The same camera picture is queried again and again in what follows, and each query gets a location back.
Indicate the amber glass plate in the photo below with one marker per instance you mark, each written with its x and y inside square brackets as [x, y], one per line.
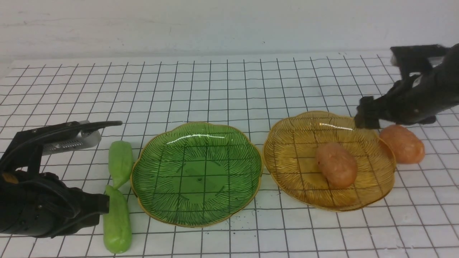
[289, 154]

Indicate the green vegetable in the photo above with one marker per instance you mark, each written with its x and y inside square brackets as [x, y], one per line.
[117, 224]
[120, 162]

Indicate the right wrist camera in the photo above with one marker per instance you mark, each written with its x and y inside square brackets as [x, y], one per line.
[418, 58]

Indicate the green glass plate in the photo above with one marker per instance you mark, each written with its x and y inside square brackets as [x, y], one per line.
[197, 175]

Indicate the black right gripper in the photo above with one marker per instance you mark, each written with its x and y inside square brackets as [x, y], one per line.
[415, 100]

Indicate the orange potato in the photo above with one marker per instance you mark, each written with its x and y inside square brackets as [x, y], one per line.
[406, 146]
[337, 165]

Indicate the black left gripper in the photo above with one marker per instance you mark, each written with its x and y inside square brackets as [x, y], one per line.
[39, 205]

